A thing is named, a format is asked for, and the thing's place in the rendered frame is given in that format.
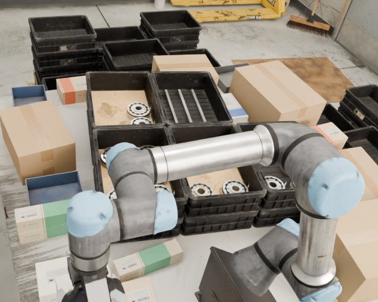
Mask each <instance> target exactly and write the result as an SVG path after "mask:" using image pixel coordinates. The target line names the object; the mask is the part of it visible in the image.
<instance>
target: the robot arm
mask: <svg viewBox="0 0 378 302"><path fill-rule="evenodd" d="M258 163H260V164H261V165H262V166H269V165H277V166H279V167H281V168H282V169H283V170H284V171H285V172H286V174H287V175H288V176H289V177H290V179H291V180H292V181H293V183H294V184H295V203H296V206H297V208H298V209H299V210H300V211H301V215H300V224H299V225H298V224H297V223H296V222H295V221H293V220H291V219H289V218H287V219H284V220H283V221H281V222H280V223H279V224H276V226H275V227H273V229H271V230H270V231H269V232H267V233H266V234H265V235H264V236H263V237H262V238H260V239H259V240H258V241H256V242H255V243H254V244H253V245H251V246H249V247H246V248H243V249H240V250H237V251H236V252H234V253H233V254H231V256H230V257H229V259H230V263H231V265H232V268H233V269H234V271H235V273H236V275H237V276H238V277H239V279H240V280H241V282H242V283H243V284H244V285H245V286H246V287H247V288H248V289H249V290H250V291H251V292H252V293H253V294H255V295H257V296H262V295H263V294H264V293H265V292H266V291H267V290H268V288H269V287H270V285H271V284H272V282H273V281H274V279H275V278H276V277H277V276H278V275H279V274H280V273H281V272H282V273H283V275H284V277H285V278H286V280H287V281H288V283H289V285H290V286H291V288H292V289H293V291H294V293H295V294H296V296H297V297H298V299H299V301H300V302H331V301H332V300H333V299H335V298H336V297H337V296H339V294H340V293H341V291H342V287H341V285H340V283H339V282H338V281H337V279H336V278H335V272H336V267H335V262H334V260H333V259H332V253H333V249H334V242H335V236H336V232H337V225H338V218H339V217H342V216H344V215H346V214H348V213H349V212H350V211H351V210H353V209H354V208H355V207H356V203H357V202H360V200H361V198H362V196H363V193H364V188H365V184H364V179H363V177H362V175H361V174H360V172H359V171H358V170H357V168H356V167H355V166H354V164H353V163H351V162H350V161H349V160H348V159H346V158H345V157H344V156H343V155H342V154H341V153H340V152H339V151H338V150H337V149H336V148H335V147H334V146H333V145H332V144H331V143H330V142H329V141H328V140H327V139H326V138H325V137H324V136H323V135H322V134H321V133H320V132H319V131H317V130H316V129H314V128H312V127H309V126H306V125H301V124H297V123H267V124H263V125H257V126H256V127H255V128H254V129H253V131H247V132H240V133H237V134H230V135H224V136H219V137H213V138H206V139H202V140H196V141H189V142H185V143H179V144H172V145H168V146H161V147H155V148H151V149H145V150H139V149H138V148H137V147H136V146H135V145H133V144H130V143H119V144H116V145H115V146H113V147H112V148H111V149H110V150H109V151H108V153H107V155H106V165H107V172H108V175H109V177H110V179H111V181H112V185H113V188H114V190H115V194H116V197H117V198H115V199H111V200H110V199H109V198H108V197H107V196H106V195H105V194H103V193H102V192H96V191H93V190H90V191H83V192H80V193H78V194H76V195H75V196H74V197H72V199H71V200H70V202H69V203H68V206H67V218H66V227H67V232H68V245H69V250H67V251H66V256H69V257H67V266H68V274H69V277H70V280H71V282H72V285H73V287H74V288H73V289H70V290H69V291H68V292H67V293H66V292H65V291H64V290H63V289H60V290H59V291H58V293H57V302H112V300H111V298H115V299H116V301H120V302H125V301H126V298H127V296H126V294H125V291H124V288H123V285H122V283H121V281H120V280H119V279H117V277H116V276H115V275H114V274H113V273H111V274H110V277H108V276H107V275H108V274H109V272H108V269H107V264H108V262H109V257H110V243H111V242H115V241H120V240H126V239H129V238H135V237H140V236H144V235H150V234H156V233H158V232H163V231H167V230H170V229H173V228H174V227H175V226H176V223H177V219H178V211H177V206H176V202H175V199H174V196H173V195H172V193H170V192H169V191H161V190H159V191H158V192H157V191H156V189H155V187H154V184H156V183H162V182H168V181H171V180H177V179H183V178H186V177H192V176H198V175H201V174H207V173H213V172H216V171H222V170H228V169H231V168H237V167H243V166H246V165H252V164H258ZM70 261H71V262H70Z"/></svg>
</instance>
